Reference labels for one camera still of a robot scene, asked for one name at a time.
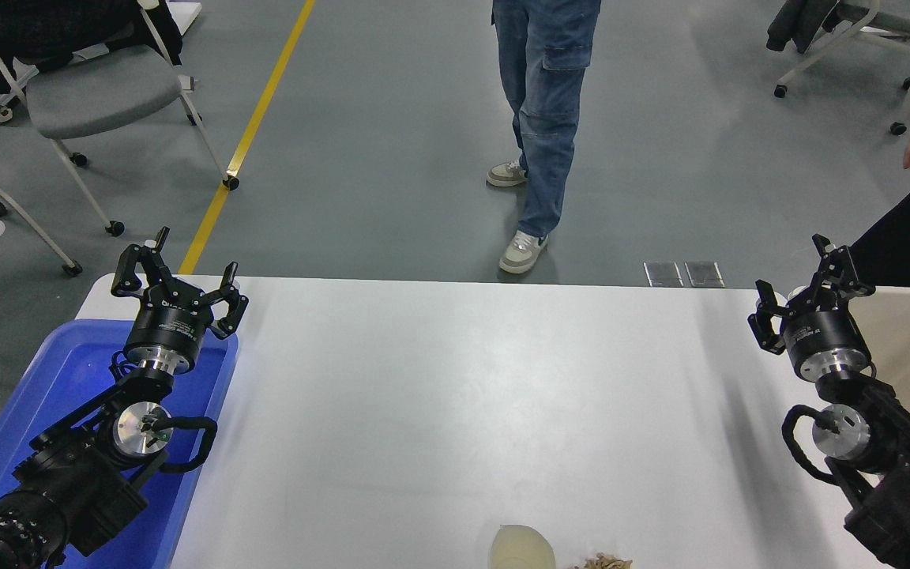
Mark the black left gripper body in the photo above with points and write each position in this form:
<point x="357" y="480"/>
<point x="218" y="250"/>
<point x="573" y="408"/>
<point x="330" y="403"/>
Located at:
<point x="171" y="328"/>

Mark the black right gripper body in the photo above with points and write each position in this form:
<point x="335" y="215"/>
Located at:
<point x="822" y="340"/>

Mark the pale paper cup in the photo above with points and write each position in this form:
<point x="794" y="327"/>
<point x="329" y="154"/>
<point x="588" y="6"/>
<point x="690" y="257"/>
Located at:
<point x="522" y="549"/>

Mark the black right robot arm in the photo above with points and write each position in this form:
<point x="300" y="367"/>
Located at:
<point x="897" y="482"/>

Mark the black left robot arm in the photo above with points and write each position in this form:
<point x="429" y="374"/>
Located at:
<point x="76" y="482"/>

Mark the metal floor outlet plate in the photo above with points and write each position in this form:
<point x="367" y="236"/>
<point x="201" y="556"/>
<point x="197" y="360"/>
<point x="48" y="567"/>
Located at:
<point x="705" y="273"/>
<point x="663" y="274"/>

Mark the blue plastic tray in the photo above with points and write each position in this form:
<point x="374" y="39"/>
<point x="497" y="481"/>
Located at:
<point x="52" y="379"/>

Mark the dark jacket on chair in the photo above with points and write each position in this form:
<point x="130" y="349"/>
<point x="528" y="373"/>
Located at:
<point x="799" y="24"/>

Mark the black garment on chair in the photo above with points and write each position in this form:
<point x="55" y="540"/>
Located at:
<point x="52" y="24"/>

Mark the person standing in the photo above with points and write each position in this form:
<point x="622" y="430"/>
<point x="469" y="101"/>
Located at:
<point x="546" y="87"/>

